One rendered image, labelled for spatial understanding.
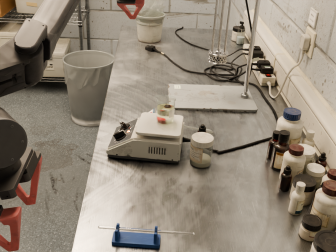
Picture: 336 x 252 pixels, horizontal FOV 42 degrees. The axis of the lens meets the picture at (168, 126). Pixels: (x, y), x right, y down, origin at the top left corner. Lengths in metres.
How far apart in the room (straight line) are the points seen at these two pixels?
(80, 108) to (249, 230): 2.00
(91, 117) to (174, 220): 1.93
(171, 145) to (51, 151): 1.60
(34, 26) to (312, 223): 0.68
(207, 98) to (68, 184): 1.10
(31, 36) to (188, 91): 0.88
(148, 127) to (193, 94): 0.43
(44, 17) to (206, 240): 0.56
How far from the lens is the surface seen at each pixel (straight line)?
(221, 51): 1.50
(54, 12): 0.89
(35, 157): 0.66
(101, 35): 3.62
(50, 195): 2.33
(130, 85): 1.64
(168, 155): 1.17
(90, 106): 2.83
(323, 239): 0.93
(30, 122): 3.02
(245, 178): 1.17
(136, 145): 1.17
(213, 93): 1.59
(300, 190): 1.04
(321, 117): 1.32
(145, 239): 0.94
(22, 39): 0.80
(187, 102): 1.50
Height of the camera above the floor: 1.41
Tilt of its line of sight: 29 degrees down
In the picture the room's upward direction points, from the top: 3 degrees clockwise
